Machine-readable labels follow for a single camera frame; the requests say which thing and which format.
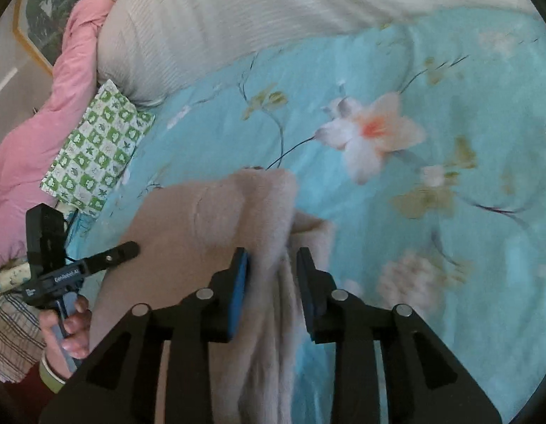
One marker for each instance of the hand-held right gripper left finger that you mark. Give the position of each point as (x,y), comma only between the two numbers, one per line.
(240,291)

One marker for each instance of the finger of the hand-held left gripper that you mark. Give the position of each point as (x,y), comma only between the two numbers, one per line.
(114,256)

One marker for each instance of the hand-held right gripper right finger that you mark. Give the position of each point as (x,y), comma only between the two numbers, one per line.
(306,291)

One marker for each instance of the beige knitted sweater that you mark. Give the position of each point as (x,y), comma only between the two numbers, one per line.
(189,229)

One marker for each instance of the person's left forearm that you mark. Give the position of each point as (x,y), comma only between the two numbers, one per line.
(50,375)

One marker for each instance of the person's left hand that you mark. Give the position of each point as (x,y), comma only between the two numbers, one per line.
(81,331)

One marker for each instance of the yellow floral cloth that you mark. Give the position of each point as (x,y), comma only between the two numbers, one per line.
(8,276)

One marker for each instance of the plaid cloth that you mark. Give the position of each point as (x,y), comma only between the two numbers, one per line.
(12,335)

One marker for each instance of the pink quilt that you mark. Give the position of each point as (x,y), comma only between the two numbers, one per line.
(30,150)

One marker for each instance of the green white checkered pillow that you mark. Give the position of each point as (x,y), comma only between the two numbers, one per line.
(101,145)

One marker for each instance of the turquoise floral bed sheet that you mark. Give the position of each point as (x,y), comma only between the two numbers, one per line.
(432,282)

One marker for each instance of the white ribbed pillow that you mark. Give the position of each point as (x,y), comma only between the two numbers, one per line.
(255,9)

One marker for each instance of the framed wall picture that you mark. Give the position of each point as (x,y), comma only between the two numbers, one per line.
(48,4)

